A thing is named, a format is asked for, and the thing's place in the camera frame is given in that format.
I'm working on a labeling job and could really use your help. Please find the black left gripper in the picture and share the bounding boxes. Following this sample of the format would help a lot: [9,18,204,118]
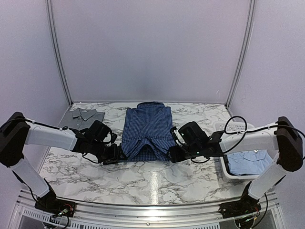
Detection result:
[90,140,127,165]

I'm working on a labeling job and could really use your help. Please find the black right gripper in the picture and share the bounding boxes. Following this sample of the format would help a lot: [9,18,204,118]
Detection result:
[166,144,202,164]

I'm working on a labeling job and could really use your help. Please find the blue checked long sleeve shirt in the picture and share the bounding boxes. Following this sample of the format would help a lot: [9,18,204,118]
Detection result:
[121,102,175,162]

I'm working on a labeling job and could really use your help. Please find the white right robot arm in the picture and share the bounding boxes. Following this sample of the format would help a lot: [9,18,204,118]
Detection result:
[167,116,305,214]

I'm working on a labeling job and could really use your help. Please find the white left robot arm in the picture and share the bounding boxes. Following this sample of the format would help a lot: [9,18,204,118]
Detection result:
[0,112,127,212]

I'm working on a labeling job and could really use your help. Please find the folded grey shirt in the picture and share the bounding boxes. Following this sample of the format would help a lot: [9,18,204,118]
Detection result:
[59,108,105,130]

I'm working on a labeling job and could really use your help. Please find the light blue shirt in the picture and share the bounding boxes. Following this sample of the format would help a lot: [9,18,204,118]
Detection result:
[227,150,273,176]

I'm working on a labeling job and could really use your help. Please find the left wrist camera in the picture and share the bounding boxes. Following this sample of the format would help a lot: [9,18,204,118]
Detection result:
[104,133,117,145]

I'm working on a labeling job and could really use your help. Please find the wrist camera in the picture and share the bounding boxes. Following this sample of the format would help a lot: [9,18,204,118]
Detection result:
[170,126,184,146]
[104,133,117,145]

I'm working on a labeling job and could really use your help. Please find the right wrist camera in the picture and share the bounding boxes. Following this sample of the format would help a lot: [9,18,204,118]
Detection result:
[170,126,184,146]

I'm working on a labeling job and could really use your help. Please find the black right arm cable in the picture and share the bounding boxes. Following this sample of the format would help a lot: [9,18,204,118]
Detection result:
[190,115,305,164]

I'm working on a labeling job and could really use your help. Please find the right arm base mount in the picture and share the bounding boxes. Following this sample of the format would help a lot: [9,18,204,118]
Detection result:
[218,200,262,219]

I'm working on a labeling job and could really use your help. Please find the aluminium front frame rail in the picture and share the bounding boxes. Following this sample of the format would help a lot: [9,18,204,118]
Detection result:
[8,189,288,229]

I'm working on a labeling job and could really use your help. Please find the right aluminium corner post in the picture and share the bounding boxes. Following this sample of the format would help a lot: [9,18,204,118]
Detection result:
[225,0,257,109]

